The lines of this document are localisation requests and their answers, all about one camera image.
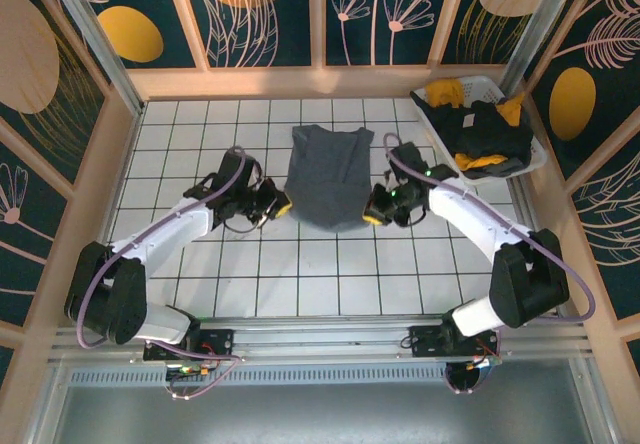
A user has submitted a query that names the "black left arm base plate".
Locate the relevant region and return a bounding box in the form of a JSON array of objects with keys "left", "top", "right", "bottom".
[{"left": 142, "top": 327, "right": 237, "bottom": 363}]

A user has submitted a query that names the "aluminium mounting rail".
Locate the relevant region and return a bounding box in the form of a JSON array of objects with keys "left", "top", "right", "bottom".
[{"left": 47, "top": 315, "right": 599, "bottom": 366}]

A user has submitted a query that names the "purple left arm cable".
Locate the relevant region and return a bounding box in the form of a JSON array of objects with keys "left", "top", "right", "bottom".
[{"left": 74, "top": 145, "right": 247, "bottom": 400}]

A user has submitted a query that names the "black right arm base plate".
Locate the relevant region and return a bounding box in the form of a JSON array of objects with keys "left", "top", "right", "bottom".
[{"left": 407, "top": 322, "right": 502, "bottom": 361}]

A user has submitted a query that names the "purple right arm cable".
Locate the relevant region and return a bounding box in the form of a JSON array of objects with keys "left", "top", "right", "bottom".
[{"left": 381, "top": 132, "right": 597, "bottom": 396}]

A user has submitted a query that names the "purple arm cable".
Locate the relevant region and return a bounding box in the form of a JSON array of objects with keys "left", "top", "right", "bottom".
[
  {"left": 74, "top": 145, "right": 247, "bottom": 400},
  {"left": 381, "top": 132, "right": 597, "bottom": 396}
]

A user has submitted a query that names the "perforated grey cable duct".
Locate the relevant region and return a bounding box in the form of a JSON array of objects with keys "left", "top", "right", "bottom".
[{"left": 66, "top": 365, "right": 451, "bottom": 388}]

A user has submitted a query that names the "aluminium frame post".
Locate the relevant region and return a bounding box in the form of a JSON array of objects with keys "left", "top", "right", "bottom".
[
  {"left": 41, "top": 0, "right": 147, "bottom": 117},
  {"left": 498, "top": 0, "right": 587, "bottom": 96}
]

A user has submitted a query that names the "grey-blue t-shirt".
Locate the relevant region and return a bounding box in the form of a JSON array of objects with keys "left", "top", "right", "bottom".
[{"left": 283, "top": 124, "right": 377, "bottom": 233}]

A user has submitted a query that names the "black t-shirt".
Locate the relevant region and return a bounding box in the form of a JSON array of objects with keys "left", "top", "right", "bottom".
[{"left": 426, "top": 99, "right": 534, "bottom": 166}]

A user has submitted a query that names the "white plastic laundry basket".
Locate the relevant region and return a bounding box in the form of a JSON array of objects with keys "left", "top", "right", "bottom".
[{"left": 409, "top": 74, "right": 549, "bottom": 188}]

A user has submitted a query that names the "yellow t-shirt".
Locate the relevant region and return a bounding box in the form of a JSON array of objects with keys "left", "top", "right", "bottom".
[
  {"left": 453, "top": 152, "right": 508, "bottom": 173},
  {"left": 423, "top": 78, "right": 528, "bottom": 128}
]

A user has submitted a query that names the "dark grey t-shirt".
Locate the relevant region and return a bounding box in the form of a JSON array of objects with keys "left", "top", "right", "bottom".
[{"left": 479, "top": 157, "right": 527, "bottom": 180}]

